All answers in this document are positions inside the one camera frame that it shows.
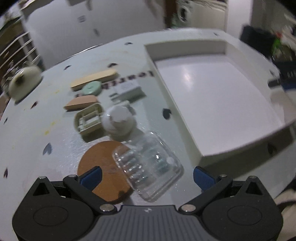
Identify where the green round disc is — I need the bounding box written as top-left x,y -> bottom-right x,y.
82,81 -> 102,96

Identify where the long beige wooden block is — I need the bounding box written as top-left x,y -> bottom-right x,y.
70,69 -> 118,91

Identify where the beige plastic frame piece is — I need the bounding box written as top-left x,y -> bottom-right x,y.
74,103 -> 104,136

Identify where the white cat-shaped ceramic pot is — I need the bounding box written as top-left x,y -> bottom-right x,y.
8,61 -> 43,102

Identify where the round cork coaster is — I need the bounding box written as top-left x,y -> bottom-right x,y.
77,140 -> 134,204

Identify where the white drawer shelf unit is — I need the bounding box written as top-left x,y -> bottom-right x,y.
0,17 -> 41,80

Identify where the white shallow tray box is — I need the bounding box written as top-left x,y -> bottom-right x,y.
145,39 -> 295,166

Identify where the clear plastic blister case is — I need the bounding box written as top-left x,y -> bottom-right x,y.
112,132 -> 184,202

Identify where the white round knob object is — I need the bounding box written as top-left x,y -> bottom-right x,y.
101,105 -> 135,137

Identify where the wall light switch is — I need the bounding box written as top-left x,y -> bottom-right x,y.
78,15 -> 86,23

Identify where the white power adapter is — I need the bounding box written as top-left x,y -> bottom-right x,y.
109,80 -> 142,101

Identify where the brown wooden wedge block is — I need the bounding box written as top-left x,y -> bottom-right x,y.
64,95 -> 98,111

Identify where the white washing machine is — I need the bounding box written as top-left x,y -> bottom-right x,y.
177,1 -> 192,23

